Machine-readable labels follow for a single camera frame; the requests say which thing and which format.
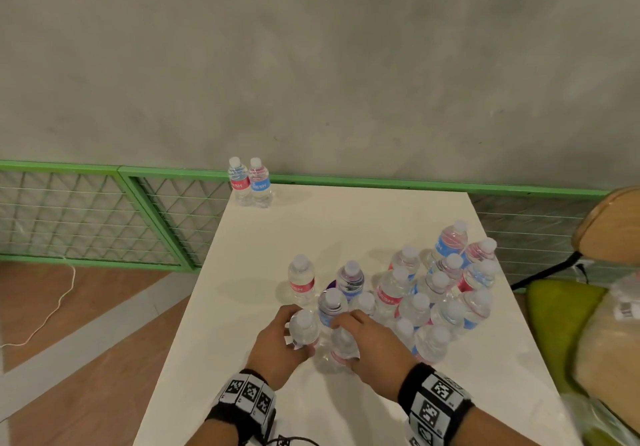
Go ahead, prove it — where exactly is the person's right hand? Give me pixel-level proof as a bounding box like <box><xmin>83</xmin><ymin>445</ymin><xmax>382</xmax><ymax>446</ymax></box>
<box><xmin>329</xmin><ymin>309</ymin><xmax>420</xmax><ymax>403</ymax></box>

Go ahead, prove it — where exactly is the person's left hand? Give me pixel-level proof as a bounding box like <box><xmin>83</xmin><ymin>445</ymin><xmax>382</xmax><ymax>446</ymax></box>
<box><xmin>245</xmin><ymin>304</ymin><xmax>317</xmax><ymax>391</ymax></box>

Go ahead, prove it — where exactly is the group of water bottles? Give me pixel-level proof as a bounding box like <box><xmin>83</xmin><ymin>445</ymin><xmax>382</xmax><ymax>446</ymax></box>
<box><xmin>287</xmin><ymin>220</ymin><xmax>499</xmax><ymax>367</ymax></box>

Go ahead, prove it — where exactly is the person's left forearm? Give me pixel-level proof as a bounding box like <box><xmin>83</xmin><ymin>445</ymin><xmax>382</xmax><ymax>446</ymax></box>
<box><xmin>185</xmin><ymin>418</ymin><xmax>241</xmax><ymax>446</ymax></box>

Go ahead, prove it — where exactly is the person's right forearm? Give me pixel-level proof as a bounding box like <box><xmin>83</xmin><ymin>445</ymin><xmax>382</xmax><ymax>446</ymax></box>
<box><xmin>452</xmin><ymin>405</ymin><xmax>541</xmax><ymax>446</ymax></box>

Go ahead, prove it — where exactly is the white table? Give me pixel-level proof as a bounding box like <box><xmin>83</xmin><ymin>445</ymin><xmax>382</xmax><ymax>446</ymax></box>
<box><xmin>132</xmin><ymin>183</ymin><xmax>583</xmax><ymax>446</ymax></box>

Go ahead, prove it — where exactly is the green metal mesh fence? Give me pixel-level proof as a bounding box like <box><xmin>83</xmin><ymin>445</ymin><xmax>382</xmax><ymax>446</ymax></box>
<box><xmin>0</xmin><ymin>160</ymin><xmax>613</xmax><ymax>287</ymax></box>

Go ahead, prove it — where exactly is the brown cardboard sheet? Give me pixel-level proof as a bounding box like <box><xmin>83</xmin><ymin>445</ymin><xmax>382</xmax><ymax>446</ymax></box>
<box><xmin>572</xmin><ymin>290</ymin><xmax>640</xmax><ymax>434</ymax></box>

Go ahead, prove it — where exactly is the wooden-backed green seat chair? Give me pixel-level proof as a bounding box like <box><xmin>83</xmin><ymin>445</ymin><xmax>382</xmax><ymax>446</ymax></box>
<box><xmin>509</xmin><ymin>186</ymin><xmax>640</xmax><ymax>446</ymax></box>

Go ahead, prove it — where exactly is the thin black cable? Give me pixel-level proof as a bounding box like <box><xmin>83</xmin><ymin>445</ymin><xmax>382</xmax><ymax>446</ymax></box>
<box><xmin>249</xmin><ymin>433</ymin><xmax>321</xmax><ymax>446</ymax></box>

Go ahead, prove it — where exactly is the thin white cable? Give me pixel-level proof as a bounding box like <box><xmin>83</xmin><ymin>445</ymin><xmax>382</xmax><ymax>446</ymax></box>
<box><xmin>0</xmin><ymin>260</ymin><xmax>77</xmax><ymax>349</ymax></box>

